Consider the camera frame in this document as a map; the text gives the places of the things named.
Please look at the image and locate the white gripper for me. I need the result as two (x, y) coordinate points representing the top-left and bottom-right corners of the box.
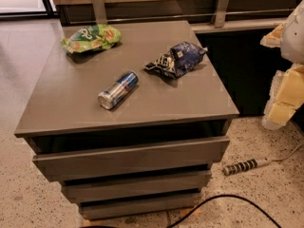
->
(260, 0), (304, 130)

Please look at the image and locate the blue chip bag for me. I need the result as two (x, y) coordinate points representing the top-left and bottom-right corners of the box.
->
(144, 42), (207, 79)

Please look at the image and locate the green rice chip bag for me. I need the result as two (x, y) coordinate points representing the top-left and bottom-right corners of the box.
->
(61, 24), (122, 54)

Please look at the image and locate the white power strip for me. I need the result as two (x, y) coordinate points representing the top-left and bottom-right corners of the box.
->
(222, 143), (303, 176)

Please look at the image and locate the top grey drawer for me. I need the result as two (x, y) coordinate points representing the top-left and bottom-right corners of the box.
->
(32, 136), (229, 181)

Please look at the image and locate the grey drawer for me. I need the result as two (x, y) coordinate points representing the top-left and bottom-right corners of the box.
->
(62, 170), (211, 203)
(79, 192), (200, 219)
(32, 136), (229, 181)

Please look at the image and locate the grey drawer cabinet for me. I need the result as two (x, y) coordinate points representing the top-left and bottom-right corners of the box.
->
(15, 21), (238, 208)

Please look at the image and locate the blue silver energy drink can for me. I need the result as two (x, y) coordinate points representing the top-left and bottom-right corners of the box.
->
(98, 70), (139, 110)

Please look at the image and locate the bottom grey drawer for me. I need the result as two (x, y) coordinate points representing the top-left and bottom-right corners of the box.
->
(79, 192), (200, 219)

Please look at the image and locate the middle grey drawer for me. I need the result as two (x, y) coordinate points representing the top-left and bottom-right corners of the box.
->
(62, 170), (211, 203)

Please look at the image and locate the right metal bracket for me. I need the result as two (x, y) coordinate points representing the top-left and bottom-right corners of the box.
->
(213, 0), (230, 28)

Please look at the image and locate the metal bracket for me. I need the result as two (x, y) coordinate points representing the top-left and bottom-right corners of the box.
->
(213, 0), (230, 28)
(91, 0), (107, 24)

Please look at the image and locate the wooden wall counter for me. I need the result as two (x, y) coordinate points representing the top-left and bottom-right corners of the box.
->
(53, 0), (301, 26)

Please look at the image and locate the black floor cable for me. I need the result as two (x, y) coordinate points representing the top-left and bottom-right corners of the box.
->
(79, 194), (283, 228)

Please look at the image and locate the left metal bracket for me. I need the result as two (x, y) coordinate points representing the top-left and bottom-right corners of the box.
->
(91, 0), (107, 24)

